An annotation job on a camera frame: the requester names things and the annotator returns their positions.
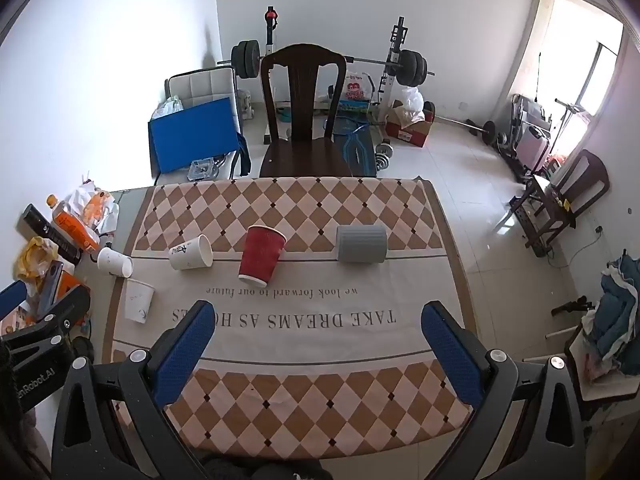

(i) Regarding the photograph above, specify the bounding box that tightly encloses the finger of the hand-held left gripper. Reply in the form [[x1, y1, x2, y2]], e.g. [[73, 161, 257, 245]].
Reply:
[[0, 285, 92, 361], [0, 280, 29, 317]]

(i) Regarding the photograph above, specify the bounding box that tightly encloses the white printed paper cup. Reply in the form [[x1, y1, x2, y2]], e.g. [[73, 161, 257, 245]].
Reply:
[[168, 234, 214, 271]]

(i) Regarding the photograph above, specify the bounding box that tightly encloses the blue rope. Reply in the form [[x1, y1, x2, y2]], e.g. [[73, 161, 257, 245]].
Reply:
[[325, 117, 376, 176]]

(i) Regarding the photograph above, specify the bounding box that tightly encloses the white padded chair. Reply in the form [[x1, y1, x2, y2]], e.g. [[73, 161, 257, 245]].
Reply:
[[165, 66, 241, 111]]

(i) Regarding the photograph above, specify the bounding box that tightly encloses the blue board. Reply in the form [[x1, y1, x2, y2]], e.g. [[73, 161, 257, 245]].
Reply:
[[148, 97, 241, 173]]

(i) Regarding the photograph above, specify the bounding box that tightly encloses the white bag red print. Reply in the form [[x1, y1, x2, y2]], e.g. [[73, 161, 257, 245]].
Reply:
[[341, 71, 375, 103]]

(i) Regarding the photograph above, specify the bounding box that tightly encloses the pink suitcase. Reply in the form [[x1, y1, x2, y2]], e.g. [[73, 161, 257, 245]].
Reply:
[[515, 125, 551, 173]]

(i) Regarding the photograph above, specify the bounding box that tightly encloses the long black box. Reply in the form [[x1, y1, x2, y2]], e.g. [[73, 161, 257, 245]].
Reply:
[[20, 203, 83, 266]]

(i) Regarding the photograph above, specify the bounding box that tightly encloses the clear plastic container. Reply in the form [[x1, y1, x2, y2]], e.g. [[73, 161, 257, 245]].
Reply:
[[187, 159, 221, 182]]

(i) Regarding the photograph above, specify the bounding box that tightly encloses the pile of clothes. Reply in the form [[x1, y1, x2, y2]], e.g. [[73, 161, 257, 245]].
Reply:
[[582, 255, 640, 376]]

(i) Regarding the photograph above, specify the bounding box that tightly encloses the orange drink bottle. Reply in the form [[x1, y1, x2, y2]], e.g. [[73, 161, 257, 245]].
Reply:
[[46, 195, 101, 252]]

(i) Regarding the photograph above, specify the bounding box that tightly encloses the dark wooden chair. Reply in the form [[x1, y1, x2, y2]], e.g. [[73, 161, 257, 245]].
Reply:
[[510, 149, 611, 258], [258, 44, 368, 179]]

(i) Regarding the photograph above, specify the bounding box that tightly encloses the white paper cup leaf print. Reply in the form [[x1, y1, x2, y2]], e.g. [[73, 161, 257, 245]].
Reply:
[[123, 279, 156, 323]]

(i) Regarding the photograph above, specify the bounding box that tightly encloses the red white cardboard box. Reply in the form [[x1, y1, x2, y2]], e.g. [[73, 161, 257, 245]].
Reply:
[[384, 105, 435, 148]]

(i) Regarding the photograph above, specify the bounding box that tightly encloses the black barbell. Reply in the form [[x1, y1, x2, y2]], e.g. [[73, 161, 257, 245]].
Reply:
[[216, 40, 436, 86]]

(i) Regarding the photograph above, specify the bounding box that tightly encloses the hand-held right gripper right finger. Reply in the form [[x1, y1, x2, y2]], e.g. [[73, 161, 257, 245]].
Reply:
[[421, 301, 587, 480]]

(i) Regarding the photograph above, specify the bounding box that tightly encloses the barbell with small plates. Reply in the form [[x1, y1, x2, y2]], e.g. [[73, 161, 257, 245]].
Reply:
[[432, 115, 498, 143]]

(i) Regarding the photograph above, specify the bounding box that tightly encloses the red paper cup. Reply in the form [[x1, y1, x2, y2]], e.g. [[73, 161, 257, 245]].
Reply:
[[238, 225, 287, 288]]

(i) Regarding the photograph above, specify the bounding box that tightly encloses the white orange plastic bag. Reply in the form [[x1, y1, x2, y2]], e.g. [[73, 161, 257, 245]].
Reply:
[[65, 180, 121, 236]]

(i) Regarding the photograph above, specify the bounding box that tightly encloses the dark blue cloth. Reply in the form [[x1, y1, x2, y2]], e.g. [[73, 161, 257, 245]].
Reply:
[[235, 132, 253, 177]]

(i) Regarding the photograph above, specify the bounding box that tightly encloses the yellow plastic bag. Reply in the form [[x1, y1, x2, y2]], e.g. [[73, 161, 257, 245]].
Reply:
[[12, 236, 61, 281]]

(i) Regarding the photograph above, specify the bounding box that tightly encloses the orange package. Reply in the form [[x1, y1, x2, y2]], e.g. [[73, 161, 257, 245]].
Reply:
[[30, 270, 91, 326]]

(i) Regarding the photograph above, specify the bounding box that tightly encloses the checkered printed tablecloth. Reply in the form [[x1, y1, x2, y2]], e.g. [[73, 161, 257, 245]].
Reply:
[[102, 177, 478, 461]]

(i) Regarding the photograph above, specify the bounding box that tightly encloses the crumpled clear plastic bag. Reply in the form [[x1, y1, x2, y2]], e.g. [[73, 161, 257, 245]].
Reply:
[[151, 96, 185, 120]]

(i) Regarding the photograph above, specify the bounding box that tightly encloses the grey ribbed cup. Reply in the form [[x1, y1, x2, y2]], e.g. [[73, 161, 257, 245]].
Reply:
[[335, 224, 389, 264]]

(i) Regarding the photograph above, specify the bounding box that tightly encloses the small dumbbell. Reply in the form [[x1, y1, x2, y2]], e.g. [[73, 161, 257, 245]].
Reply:
[[372, 142, 396, 171]]

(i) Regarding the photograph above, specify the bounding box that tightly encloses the white seat stool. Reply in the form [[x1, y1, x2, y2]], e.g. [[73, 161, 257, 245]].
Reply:
[[520, 325, 640, 421]]

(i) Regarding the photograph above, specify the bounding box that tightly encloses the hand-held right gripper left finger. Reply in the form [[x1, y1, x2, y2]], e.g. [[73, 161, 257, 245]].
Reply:
[[51, 300, 216, 480]]

